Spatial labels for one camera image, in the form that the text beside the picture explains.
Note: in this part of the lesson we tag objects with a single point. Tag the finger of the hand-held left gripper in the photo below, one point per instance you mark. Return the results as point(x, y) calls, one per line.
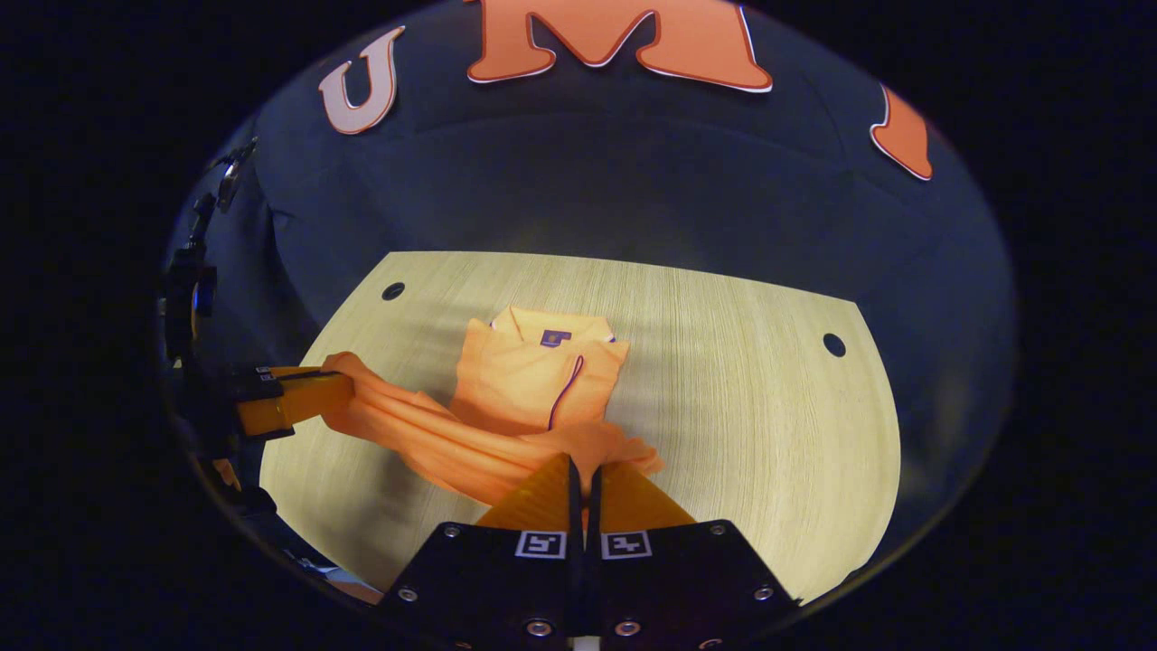
point(303, 402)

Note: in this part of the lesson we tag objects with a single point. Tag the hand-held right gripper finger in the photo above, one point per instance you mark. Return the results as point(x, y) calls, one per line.
point(573, 515)
point(594, 520)

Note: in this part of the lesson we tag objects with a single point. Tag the orange T-shirt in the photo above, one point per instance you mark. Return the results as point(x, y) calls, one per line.
point(533, 380)

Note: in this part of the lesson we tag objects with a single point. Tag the black backdrop cloth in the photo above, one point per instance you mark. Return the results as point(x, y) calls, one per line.
point(633, 181)

